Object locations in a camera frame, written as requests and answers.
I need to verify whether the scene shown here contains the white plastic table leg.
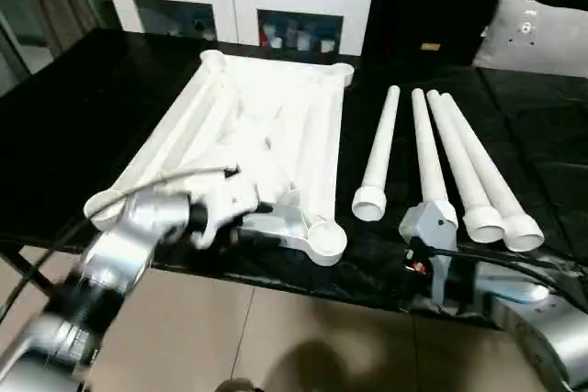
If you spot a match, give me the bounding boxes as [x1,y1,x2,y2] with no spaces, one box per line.
[425,89,506,244]
[351,84,401,222]
[410,87,459,228]
[438,92,546,253]

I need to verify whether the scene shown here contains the black table support leg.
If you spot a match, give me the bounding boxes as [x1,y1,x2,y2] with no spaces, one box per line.
[0,249,61,306]

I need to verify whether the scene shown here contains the black right camera cable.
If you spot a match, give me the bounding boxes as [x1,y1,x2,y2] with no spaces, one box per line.
[408,235,588,292]

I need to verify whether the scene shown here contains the grey cushion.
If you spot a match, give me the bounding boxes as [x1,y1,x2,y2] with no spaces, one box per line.
[472,0,588,79]

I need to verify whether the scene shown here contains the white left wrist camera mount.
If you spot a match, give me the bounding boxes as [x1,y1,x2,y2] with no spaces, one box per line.
[190,166,261,251]

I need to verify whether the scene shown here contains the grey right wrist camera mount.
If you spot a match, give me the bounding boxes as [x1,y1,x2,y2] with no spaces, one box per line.
[398,200,458,306]

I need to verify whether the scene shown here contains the black work mat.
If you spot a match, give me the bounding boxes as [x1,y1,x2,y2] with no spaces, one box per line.
[0,27,588,333]

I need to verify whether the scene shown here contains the white plastic table top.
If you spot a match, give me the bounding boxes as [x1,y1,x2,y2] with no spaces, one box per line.
[83,50,356,268]

